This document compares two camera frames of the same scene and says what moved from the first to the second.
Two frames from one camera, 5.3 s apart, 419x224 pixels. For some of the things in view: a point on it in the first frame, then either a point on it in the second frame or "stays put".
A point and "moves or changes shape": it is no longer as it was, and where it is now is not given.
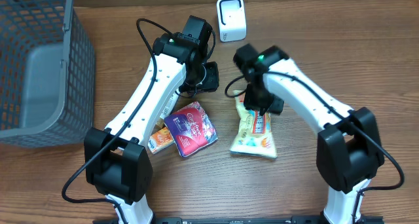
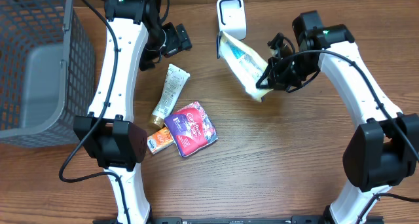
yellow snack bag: (255, 137) moves or changes shape
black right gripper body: (262, 99) -> (289, 71)
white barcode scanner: (231, 18) stays put
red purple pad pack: (190, 128) stays put
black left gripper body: (211, 81) -> (175, 41)
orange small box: (160, 141) stays put
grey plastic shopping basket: (47, 69) stays put
